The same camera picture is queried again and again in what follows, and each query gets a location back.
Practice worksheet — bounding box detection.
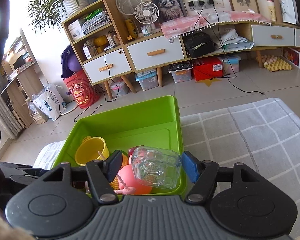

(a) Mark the yellow toy pot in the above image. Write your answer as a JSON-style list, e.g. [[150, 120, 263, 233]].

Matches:
[[75, 136, 109, 166]]

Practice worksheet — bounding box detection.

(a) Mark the low wooden tv cabinet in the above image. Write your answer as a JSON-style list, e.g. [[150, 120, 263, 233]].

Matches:
[[127, 21, 300, 73]]

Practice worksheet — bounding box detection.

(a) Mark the red cardboard box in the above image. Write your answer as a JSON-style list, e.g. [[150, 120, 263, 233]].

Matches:
[[192, 57, 223, 81]]

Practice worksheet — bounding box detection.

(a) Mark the clear bin blue lid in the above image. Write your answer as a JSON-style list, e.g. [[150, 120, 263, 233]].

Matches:
[[135, 69, 159, 91]]

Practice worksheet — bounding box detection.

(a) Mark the pink toy pig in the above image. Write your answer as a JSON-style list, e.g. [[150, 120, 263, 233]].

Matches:
[[114, 165, 152, 195]]

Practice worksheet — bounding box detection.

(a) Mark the wooden shelf cabinet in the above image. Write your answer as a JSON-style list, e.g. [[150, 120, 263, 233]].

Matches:
[[62, 0, 136, 99]]

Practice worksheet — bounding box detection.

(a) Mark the potted green plant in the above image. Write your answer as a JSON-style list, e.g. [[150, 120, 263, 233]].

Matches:
[[27, 0, 78, 34]]

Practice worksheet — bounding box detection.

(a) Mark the small white desk fan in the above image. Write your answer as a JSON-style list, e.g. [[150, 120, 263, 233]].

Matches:
[[134, 2, 159, 37]]

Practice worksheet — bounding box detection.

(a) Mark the grey checked table cloth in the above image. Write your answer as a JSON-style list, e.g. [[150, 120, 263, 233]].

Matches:
[[34, 98, 300, 239]]

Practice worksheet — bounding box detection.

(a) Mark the red printed bin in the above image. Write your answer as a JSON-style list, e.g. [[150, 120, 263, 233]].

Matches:
[[63, 70, 100, 109]]

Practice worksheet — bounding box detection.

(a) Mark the white paper shopping bag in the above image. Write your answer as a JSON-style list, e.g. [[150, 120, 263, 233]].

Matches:
[[32, 83, 66, 121]]

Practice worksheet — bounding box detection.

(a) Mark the framed cat picture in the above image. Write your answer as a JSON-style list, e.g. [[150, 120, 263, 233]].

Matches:
[[151, 0, 187, 24]]

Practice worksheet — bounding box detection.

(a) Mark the clear glass jar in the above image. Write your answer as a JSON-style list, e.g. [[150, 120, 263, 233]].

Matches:
[[130, 146, 181, 190]]

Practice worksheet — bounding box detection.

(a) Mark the yellow egg tray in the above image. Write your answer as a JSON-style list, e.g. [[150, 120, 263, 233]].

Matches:
[[261, 55, 292, 72]]

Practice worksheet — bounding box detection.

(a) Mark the green plastic storage box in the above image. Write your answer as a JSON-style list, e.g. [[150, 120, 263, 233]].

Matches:
[[50, 95, 188, 198]]

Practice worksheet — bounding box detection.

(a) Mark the pink table runner cloth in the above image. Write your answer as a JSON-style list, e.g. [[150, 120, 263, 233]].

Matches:
[[161, 11, 271, 40]]

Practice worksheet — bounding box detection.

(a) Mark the black bag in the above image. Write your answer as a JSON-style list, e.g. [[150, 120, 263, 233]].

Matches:
[[184, 32, 216, 59]]

